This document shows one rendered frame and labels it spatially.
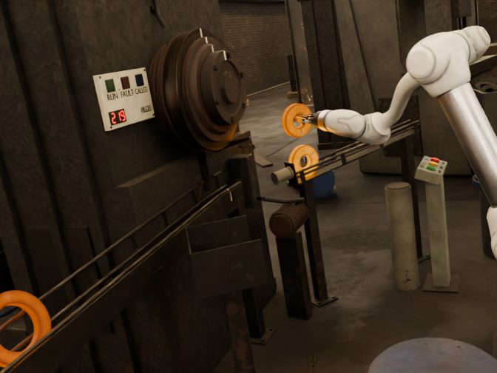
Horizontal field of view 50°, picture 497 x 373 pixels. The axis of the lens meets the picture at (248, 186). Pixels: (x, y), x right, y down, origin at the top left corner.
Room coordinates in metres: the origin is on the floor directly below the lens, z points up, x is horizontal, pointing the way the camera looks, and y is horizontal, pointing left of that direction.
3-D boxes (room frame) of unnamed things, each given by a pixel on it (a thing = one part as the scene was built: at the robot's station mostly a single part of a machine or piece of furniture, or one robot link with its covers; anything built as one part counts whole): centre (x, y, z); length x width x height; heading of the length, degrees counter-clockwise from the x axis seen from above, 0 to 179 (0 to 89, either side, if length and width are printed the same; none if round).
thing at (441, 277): (2.39, -0.86, 0.31); 0.24 x 0.16 x 0.62; 152
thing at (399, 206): (2.43, -0.70, 0.26); 0.12 x 0.12 x 0.52
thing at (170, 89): (2.13, 0.11, 1.11); 0.47 x 0.06 x 0.47; 152
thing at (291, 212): (2.36, -0.16, 0.27); 0.22 x 0.13 x 0.53; 152
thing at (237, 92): (2.08, 0.02, 1.11); 0.28 x 0.06 x 0.28; 152
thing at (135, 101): (1.88, 0.36, 1.15); 0.26 x 0.02 x 0.18; 152
